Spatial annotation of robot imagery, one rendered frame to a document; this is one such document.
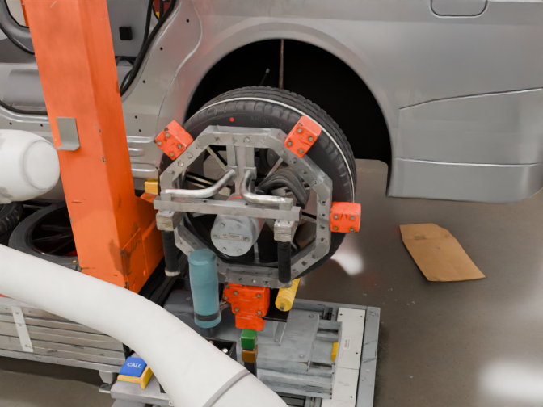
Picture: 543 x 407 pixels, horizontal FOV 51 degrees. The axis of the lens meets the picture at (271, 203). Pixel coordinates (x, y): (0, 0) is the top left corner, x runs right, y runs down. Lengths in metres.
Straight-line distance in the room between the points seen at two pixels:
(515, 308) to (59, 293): 2.49
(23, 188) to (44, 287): 0.17
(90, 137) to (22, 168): 0.93
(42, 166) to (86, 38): 0.87
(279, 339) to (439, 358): 0.72
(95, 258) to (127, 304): 1.23
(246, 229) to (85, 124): 0.56
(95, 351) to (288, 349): 0.74
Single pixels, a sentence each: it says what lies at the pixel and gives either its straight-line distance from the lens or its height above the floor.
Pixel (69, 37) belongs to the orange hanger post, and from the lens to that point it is 1.69.
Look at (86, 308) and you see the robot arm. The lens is 0.74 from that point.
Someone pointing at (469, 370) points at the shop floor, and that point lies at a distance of 2.58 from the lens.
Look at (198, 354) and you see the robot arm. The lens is 0.72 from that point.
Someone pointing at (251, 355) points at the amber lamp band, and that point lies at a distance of 1.65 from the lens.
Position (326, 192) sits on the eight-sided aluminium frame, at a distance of 1.71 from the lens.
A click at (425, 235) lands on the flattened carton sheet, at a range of 3.42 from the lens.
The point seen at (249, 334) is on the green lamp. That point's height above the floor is 0.66.
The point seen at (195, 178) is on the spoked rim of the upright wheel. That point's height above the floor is 0.92.
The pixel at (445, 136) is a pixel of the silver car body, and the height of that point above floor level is 0.99.
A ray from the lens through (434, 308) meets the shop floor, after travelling 2.87.
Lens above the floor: 1.70
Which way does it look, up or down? 27 degrees down
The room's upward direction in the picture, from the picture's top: 2 degrees counter-clockwise
